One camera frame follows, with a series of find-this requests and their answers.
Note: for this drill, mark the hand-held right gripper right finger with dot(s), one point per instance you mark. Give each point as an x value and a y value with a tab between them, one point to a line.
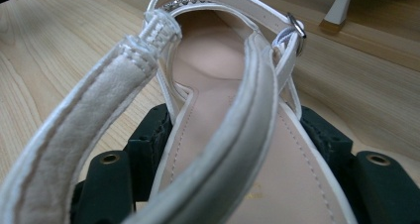
333	148

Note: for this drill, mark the white slipper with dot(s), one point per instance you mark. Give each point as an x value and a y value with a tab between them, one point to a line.
340	9

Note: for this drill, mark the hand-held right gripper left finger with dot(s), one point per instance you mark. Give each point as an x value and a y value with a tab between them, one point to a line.
148	151

